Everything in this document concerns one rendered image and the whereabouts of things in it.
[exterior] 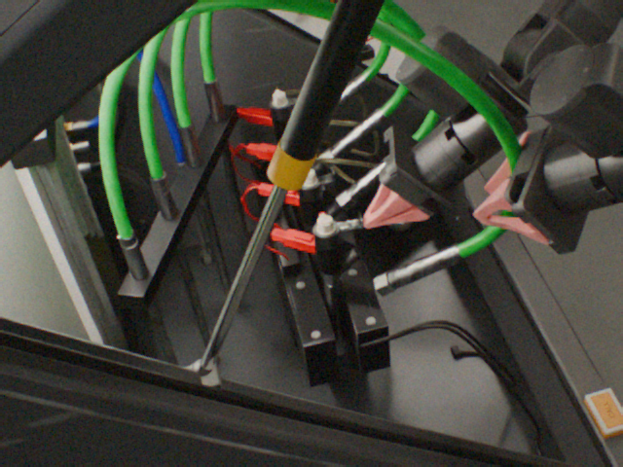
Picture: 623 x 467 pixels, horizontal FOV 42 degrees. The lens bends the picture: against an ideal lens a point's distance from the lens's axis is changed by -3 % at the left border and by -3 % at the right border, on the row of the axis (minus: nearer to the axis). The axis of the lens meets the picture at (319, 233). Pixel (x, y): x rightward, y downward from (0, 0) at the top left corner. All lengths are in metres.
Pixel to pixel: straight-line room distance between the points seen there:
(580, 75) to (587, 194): 0.11
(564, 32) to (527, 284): 0.36
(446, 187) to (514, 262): 0.26
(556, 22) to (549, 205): 0.19
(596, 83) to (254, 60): 0.64
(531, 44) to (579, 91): 0.24
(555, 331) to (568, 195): 0.36
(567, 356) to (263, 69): 0.53
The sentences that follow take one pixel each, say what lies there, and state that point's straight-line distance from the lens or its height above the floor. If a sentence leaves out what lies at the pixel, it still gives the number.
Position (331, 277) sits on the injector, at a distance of 0.92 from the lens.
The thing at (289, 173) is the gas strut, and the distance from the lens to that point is 0.40.
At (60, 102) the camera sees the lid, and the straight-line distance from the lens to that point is 0.31.
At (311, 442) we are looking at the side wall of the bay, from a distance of 0.54.
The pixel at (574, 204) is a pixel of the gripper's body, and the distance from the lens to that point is 0.66.
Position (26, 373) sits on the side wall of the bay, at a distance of 0.45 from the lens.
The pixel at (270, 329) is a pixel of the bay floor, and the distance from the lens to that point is 1.16.
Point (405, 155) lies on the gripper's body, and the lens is 0.83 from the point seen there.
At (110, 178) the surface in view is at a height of 1.24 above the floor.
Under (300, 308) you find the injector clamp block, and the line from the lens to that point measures 0.98.
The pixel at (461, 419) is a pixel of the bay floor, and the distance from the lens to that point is 1.06.
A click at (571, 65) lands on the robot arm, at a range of 0.59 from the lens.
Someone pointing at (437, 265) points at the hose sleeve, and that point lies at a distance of 0.78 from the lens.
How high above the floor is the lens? 1.72
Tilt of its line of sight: 44 degrees down
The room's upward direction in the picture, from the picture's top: 8 degrees counter-clockwise
